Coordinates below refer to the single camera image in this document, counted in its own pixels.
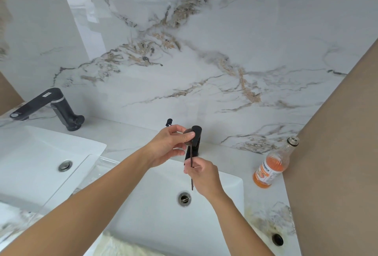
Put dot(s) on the person's right fingers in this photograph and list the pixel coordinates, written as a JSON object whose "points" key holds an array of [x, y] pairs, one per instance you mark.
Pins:
{"points": [[193, 166]]}

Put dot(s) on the person's right hand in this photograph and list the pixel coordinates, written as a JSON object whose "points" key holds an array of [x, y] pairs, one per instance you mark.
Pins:
{"points": [[206, 177]]}

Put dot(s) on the cream crumpled cloth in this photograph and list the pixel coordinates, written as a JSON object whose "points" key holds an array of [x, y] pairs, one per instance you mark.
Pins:
{"points": [[127, 248]]}

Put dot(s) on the white rectangular sink basin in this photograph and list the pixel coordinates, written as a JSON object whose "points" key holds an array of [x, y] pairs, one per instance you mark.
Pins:
{"points": [[29, 152], [150, 208]]}

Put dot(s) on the person's left hand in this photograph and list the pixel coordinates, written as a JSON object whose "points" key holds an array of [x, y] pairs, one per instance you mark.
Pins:
{"points": [[164, 146]]}

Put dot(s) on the person's left thumb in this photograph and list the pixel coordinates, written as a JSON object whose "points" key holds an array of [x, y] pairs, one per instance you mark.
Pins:
{"points": [[175, 129]]}

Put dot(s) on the brown makeup brush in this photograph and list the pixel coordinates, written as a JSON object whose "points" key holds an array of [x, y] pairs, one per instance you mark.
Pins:
{"points": [[189, 131]]}

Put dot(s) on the black upright basin faucet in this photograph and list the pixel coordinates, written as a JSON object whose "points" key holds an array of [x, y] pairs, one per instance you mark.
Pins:
{"points": [[197, 138]]}

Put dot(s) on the chrome sink drain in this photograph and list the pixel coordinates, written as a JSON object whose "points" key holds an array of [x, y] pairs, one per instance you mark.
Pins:
{"points": [[65, 166], [184, 198]]}

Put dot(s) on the person's left forearm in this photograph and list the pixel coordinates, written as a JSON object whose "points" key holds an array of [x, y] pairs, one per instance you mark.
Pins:
{"points": [[88, 202]]}

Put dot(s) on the person's right forearm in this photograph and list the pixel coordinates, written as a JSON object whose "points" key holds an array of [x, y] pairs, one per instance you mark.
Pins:
{"points": [[236, 226]]}

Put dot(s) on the black angled basin faucet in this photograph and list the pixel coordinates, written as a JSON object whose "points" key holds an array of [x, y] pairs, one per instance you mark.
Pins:
{"points": [[63, 110]]}

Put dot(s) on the glass bottle of orange drink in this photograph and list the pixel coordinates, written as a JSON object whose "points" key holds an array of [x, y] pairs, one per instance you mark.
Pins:
{"points": [[269, 168]]}

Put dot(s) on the small black knob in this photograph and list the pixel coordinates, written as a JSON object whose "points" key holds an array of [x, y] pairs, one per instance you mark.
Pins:
{"points": [[168, 122]]}

